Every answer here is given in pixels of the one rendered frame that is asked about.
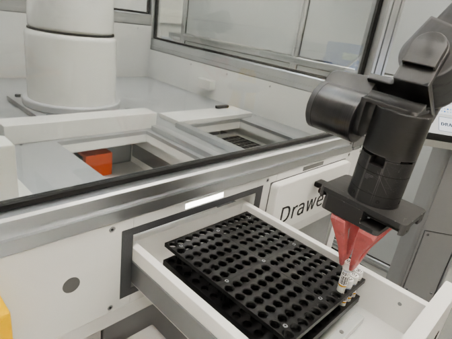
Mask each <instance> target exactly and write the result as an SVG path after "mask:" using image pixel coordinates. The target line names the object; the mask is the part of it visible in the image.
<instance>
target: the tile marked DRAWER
mask: <svg viewBox="0 0 452 339"><path fill-rule="evenodd" d="M439 131H443V132H448V133H452V118H448V117H443V116H439Z"/></svg>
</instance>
